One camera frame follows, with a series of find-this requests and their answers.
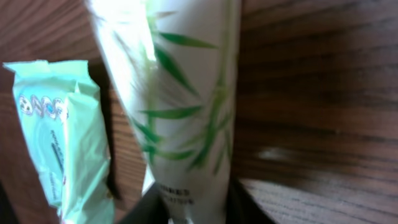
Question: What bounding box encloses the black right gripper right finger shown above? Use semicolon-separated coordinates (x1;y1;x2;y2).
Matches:
226;179;277;224

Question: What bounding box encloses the teal wet wipes pack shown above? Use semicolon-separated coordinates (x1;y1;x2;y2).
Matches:
3;60;114;224

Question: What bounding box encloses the white green cosmetic tube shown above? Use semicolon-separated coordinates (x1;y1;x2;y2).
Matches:
85;0;241;224

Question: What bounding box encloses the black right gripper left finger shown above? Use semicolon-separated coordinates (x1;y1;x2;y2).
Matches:
118;183;169;224

